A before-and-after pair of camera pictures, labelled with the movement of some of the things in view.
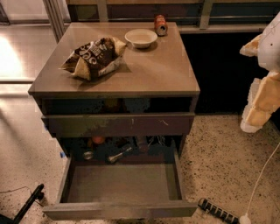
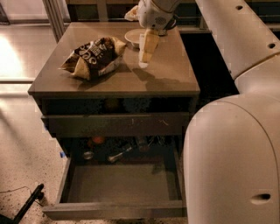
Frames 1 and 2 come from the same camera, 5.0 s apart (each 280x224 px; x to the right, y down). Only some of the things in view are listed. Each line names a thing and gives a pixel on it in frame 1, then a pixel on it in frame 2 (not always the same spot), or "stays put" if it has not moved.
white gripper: x=270 y=49 → x=150 y=15
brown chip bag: x=95 y=58 stays put
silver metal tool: x=113 y=157 stays put
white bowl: x=141 y=38 stays put
